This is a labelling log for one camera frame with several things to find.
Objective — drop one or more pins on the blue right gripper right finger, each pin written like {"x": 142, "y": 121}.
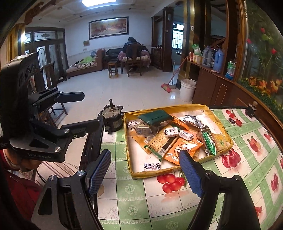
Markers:
{"x": 193, "y": 172}

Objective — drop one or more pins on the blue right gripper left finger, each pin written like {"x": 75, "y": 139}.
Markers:
{"x": 96, "y": 172}

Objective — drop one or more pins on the orange snack packet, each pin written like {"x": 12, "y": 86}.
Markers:
{"x": 190, "y": 146}

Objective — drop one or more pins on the dark silver foil bag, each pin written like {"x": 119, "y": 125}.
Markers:
{"x": 205, "y": 137}

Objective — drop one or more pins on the white patterned candy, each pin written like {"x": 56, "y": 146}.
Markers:
{"x": 171, "y": 132}
{"x": 186, "y": 135}

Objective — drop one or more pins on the green edged cracker pack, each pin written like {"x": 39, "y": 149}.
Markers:
{"x": 159, "y": 145}

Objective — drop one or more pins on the orange label cracker pack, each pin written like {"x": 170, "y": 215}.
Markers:
{"x": 141, "y": 140}

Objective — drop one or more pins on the silver foil snack packet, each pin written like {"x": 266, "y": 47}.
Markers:
{"x": 193, "y": 121}

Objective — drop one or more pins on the beige label clear bag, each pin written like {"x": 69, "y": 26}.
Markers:
{"x": 148, "y": 130}

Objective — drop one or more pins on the dark green pouch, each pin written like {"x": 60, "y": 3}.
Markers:
{"x": 155, "y": 117}

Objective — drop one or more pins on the yellow cracker pack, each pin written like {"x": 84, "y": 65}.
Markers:
{"x": 220, "y": 142}

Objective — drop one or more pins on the orange wrapper snack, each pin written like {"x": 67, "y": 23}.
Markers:
{"x": 180, "y": 123}

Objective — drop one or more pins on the person's left hand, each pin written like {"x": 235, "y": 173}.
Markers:
{"x": 19, "y": 163}

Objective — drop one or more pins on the green fruit print tablecloth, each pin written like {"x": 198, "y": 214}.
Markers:
{"x": 170, "y": 201}

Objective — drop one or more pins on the electric motor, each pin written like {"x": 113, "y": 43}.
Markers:
{"x": 112, "y": 117}

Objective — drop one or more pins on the yellow taped cardboard tray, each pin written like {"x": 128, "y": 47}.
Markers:
{"x": 141, "y": 165}

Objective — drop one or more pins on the brown sofa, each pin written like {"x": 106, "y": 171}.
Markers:
{"x": 89, "y": 64}

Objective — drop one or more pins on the small black jar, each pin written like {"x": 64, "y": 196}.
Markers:
{"x": 251, "y": 109}

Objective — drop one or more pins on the white plastic bucket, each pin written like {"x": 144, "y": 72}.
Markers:
{"x": 187, "y": 89}

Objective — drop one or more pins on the red broom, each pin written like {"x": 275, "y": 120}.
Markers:
{"x": 168, "y": 86}

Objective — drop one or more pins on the small wooden stool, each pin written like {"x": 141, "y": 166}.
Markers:
{"x": 113, "y": 69}

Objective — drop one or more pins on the blue thermos jug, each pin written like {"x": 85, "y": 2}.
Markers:
{"x": 218, "y": 61}

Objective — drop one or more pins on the grey thermos jug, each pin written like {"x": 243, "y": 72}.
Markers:
{"x": 207, "y": 55}

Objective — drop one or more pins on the wooden chair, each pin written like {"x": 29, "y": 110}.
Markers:
{"x": 134, "y": 61}

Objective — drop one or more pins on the seated person in black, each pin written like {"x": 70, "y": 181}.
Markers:
{"x": 130, "y": 46}

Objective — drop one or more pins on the framed landscape painting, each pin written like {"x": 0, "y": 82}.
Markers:
{"x": 108, "y": 27}

